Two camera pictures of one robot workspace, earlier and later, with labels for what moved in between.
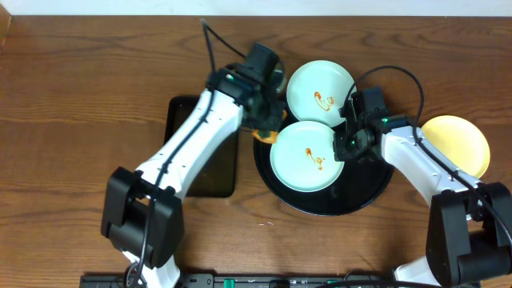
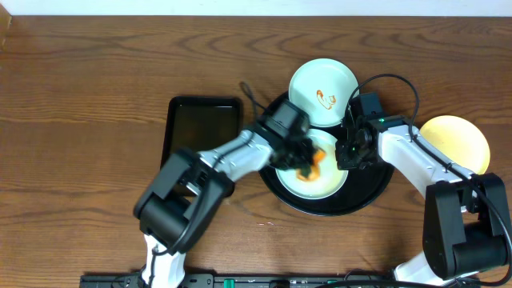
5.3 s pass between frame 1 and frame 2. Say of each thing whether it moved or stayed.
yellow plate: stayed
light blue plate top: stayed
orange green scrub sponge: moved
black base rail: stayed
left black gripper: moved
